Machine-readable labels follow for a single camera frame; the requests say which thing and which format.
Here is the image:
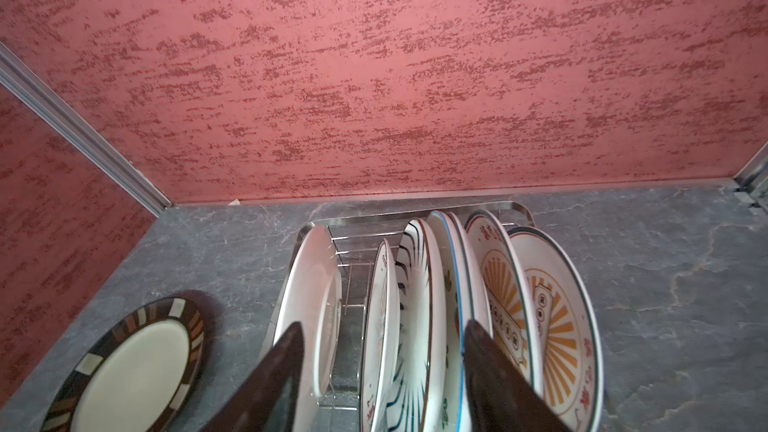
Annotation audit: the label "white plate red flowers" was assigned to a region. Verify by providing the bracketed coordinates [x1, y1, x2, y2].
[359, 239, 400, 431]

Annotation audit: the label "orange sunburst green rim plate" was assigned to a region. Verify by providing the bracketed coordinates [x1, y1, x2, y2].
[508, 226, 604, 431]

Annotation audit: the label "metal wire dish rack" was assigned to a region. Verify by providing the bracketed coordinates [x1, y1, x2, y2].
[289, 200, 535, 431]

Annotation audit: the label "aluminium corner post right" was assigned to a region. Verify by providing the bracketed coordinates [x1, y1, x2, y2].
[734, 143, 768, 211]

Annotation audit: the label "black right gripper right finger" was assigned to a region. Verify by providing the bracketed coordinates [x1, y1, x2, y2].
[463, 320, 568, 431]

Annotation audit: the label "brown striped rim plate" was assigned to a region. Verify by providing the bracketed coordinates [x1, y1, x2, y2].
[40, 296, 206, 431]

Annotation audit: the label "aluminium corner post left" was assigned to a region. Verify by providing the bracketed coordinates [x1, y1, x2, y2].
[1, 45, 173, 217]

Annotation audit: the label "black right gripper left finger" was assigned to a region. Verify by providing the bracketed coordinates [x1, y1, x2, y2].
[203, 321, 305, 431]

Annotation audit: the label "plain white plate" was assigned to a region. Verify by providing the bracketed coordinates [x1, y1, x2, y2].
[275, 226, 342, 431]

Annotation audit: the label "white plate blue rim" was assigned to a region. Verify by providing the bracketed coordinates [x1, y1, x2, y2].
[427, 211, 492, 431]

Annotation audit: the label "white plate blue ray pattern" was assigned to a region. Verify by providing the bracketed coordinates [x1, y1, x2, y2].
[386, 218, 446, 431]

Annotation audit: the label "aluminium corner post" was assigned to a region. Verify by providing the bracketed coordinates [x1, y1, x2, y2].
[734, 143, 768, 211]
[1, 45, 173, 217]

